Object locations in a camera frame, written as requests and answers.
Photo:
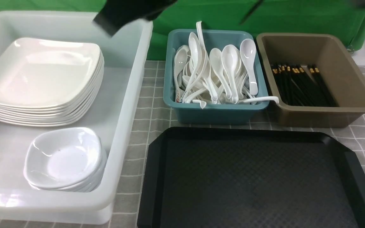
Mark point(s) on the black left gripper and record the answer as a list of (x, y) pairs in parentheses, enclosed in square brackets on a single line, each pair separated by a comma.
[(115, 14)]

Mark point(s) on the large white square plate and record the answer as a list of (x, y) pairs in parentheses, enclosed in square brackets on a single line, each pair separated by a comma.
[(37, 73)]

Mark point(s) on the white ceramic soup spoon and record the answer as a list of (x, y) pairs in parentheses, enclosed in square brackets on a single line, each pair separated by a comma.
[(248, 53)]

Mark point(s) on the stack of white square plates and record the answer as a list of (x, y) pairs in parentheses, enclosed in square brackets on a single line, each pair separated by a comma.
[(57, 116)]

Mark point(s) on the teal plastic spoon bin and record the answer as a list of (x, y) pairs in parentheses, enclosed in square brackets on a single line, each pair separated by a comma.
[(220, 114)]

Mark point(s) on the pile of white soup spoons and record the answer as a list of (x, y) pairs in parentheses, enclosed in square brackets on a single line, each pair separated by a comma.
[(215, 77)]

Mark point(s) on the stack of white square bowls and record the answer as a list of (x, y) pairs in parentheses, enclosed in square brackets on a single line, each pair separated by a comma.
[(63, 171)]

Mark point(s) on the black plastic serving tray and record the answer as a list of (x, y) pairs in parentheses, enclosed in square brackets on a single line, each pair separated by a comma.
[(234, 178)]

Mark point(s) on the bundle of black chopsticks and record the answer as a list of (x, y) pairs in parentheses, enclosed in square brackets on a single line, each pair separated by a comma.
[(302, 86)]

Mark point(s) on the large translucent white bin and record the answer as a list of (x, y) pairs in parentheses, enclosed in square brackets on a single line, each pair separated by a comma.
[(110, 116)]

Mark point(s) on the brown plastic chopstick bin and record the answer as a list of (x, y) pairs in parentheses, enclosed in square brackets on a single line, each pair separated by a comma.
[(340, 72)]

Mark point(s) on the green backdrop cloth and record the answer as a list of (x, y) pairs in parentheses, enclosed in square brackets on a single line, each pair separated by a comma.
[(201, 19)]

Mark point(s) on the grey checked tablecloth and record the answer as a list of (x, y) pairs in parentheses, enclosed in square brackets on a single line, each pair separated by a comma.
[(152, 118)]

